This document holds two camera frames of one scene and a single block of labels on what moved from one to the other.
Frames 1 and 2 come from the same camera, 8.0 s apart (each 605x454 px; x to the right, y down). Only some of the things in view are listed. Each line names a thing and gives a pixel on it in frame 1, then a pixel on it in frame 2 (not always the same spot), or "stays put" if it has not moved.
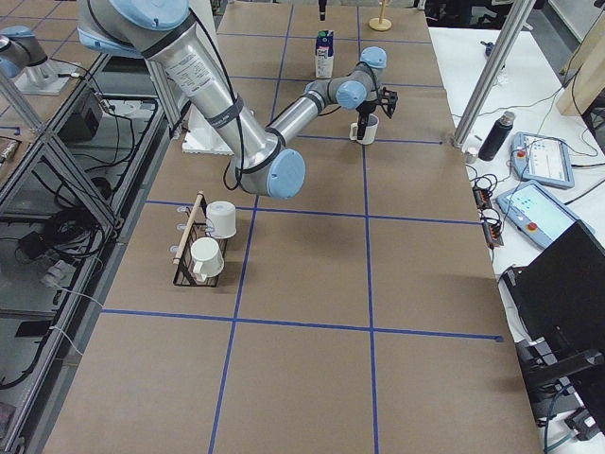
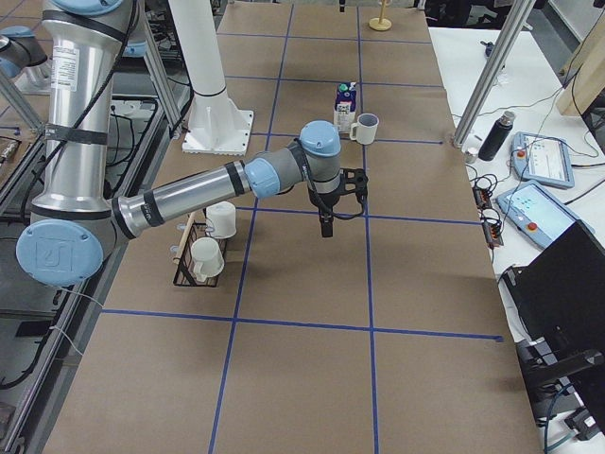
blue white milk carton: (324, 54) -> (345, 102)
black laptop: (559, 302) stays put
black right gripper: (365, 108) -> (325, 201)
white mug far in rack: (221, 218) stays put
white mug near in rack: (208, 256) stays put
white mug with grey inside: (370, 132) stays put
